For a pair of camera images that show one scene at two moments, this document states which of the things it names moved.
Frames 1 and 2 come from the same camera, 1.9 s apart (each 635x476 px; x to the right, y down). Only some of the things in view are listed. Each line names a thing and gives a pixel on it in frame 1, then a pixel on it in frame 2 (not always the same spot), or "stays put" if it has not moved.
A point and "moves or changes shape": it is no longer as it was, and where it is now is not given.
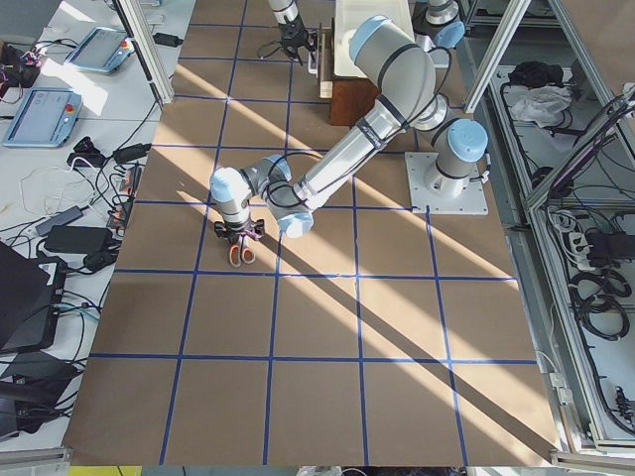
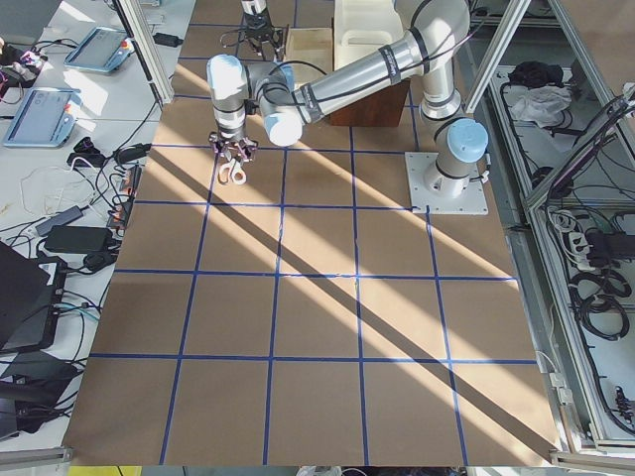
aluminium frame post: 130,13 stays put
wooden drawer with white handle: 325,60 moves or changes shape
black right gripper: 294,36 -> 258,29
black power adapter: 79,239 stays put
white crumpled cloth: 541,104 stays put
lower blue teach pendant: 47,118 stays put
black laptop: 31,296 stays put
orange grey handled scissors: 240,252 moves or changes shape
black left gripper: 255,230 -> 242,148
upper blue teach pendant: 102,50 stays put
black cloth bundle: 536,73 stays put
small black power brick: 167,40 stays put
